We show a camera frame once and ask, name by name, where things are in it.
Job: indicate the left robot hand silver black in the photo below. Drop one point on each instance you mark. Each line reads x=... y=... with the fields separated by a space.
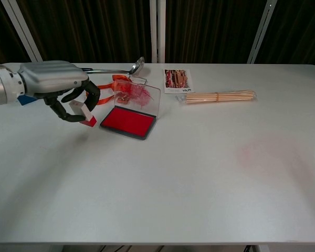
x=52 y=77

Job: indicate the white red stamp block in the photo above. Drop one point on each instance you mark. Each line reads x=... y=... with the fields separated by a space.
x=80 y=110

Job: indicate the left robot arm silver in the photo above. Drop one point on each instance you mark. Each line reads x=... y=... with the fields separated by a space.
x=2 y=85

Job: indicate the blue plastic object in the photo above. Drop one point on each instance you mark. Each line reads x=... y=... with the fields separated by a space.
x=25 y=100

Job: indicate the dark pleated curtain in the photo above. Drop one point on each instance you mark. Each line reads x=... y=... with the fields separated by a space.
x=94 y=26

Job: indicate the red ink pad clear lid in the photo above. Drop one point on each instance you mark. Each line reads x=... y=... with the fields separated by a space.
x=128 y=123

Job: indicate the photo card red brown print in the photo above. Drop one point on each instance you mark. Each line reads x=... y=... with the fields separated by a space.
x=178 y=81

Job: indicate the bundle of wooden sticks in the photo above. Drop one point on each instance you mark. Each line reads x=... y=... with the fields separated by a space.
x=220 y=97

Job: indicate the white metal frame post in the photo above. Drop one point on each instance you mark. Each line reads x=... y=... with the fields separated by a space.
x=261 y=31
x=158 y=31
x=22 y=31

